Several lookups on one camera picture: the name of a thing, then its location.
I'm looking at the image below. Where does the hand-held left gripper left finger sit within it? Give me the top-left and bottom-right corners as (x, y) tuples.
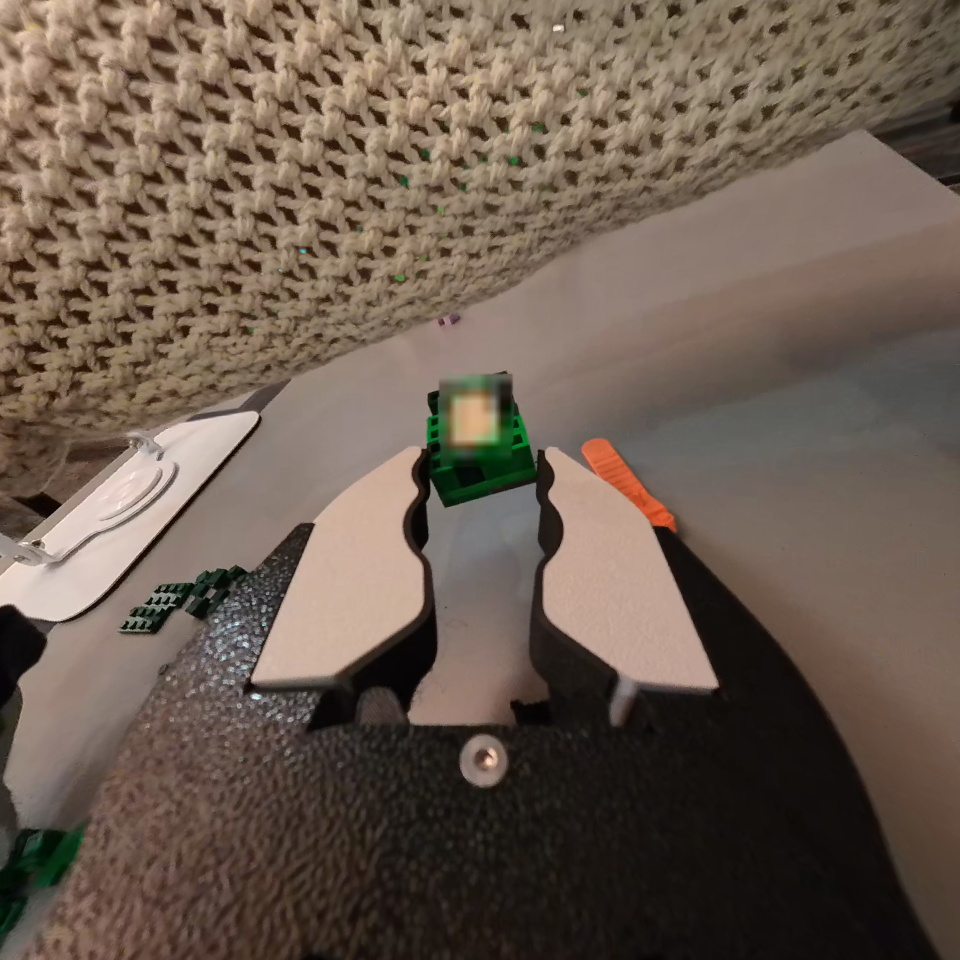
(249, 444), (438, 710)

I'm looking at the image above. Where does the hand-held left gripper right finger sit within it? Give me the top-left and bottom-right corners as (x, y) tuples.
(531, 446), (720, 727)

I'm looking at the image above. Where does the green lego model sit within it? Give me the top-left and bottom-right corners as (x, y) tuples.
(426, 371), (540, 509)

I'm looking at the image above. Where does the person's right forearm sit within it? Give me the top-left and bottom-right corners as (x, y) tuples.
(0, 0), (960, 500)

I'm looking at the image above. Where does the pile of green lego bricks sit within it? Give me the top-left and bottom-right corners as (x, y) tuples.
(0, 822), (89, 960)

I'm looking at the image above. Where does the orange brick separator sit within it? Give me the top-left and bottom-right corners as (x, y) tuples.
(581, 438), (680, 535)

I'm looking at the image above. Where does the cluster of dark green plates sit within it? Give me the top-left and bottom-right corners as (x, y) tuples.
(117, 564), (250, 639)

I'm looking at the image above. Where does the white book stand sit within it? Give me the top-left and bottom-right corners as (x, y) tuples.
(0, 408), (264, 624)

